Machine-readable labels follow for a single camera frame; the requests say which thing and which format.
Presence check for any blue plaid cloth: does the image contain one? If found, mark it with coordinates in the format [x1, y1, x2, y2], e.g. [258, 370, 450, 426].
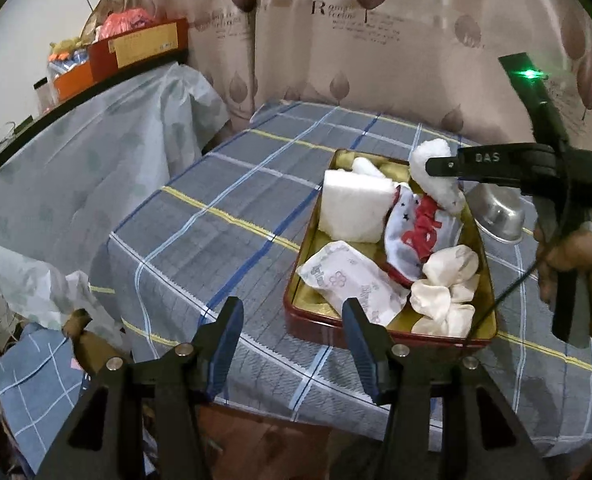
[0, 322, 152, 480]

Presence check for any yellow green plush toy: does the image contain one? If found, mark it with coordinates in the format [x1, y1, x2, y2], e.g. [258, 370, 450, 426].
[51, 40, 84, 58]

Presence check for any brown cardboard piece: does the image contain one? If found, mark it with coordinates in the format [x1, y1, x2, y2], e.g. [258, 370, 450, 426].
[61, 307, 132, 376]

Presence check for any steel bowl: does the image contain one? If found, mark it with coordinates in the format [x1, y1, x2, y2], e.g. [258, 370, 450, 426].
[463, 182, 527, 246]

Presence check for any red and white star bib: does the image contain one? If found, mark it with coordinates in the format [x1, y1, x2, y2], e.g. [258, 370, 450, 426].
[383, 185, 464, 286]

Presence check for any red and gold tin box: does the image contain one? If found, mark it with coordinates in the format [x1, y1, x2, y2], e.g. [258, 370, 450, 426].
[283, 147, 498, 350]

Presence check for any orange box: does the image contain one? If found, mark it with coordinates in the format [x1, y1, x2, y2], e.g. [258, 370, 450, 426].
[51, 65, 97, 103]

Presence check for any tan paper bag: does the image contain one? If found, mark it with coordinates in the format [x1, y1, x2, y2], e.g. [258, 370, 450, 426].
[83, 0, 127, 41]

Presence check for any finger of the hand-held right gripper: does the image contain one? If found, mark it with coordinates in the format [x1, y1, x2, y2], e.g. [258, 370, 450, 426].
[425, 144, 527, 183]

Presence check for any printed tissue packet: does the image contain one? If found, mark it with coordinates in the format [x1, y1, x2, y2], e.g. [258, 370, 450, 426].
[296, 241, 409, 327]

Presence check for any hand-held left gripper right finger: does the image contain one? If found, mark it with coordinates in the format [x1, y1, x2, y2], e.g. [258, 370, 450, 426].
[342, 297, 552, 480]

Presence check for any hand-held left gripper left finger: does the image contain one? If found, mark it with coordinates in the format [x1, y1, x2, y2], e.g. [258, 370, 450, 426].
[36, 296, 245, 480]

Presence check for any cream scrunchie cloth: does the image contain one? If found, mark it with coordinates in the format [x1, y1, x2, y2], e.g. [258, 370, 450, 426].
[410, 246, 481, 338]

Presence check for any red plastic bag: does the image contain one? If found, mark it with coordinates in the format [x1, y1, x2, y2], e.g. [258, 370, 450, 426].
[98, 7, 159, 41]

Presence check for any red cardboard box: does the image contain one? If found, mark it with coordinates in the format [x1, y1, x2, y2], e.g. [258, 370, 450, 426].
[88, 17, 192, 83]

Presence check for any white cloth block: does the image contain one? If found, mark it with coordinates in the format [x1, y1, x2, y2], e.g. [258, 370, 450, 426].
[318, 170, 397, 243]

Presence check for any white cloth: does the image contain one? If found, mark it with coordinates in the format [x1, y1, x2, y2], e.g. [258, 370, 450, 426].
[351, 157, 399, 188]

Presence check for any translucent plastic sheet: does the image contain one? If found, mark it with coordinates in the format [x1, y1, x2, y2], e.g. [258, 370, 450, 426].
[0, 62, 232, 341]

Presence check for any beige leaf print curtain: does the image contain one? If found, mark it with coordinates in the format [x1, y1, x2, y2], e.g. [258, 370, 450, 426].
[111, 0, 592, 161]

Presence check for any white fluffy sock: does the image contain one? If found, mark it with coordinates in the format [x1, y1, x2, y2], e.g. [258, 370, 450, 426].
[408, 140, 467, 216]

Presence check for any black cable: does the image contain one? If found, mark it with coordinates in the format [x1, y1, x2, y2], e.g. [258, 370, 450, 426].
[463, 230, 557, 348]

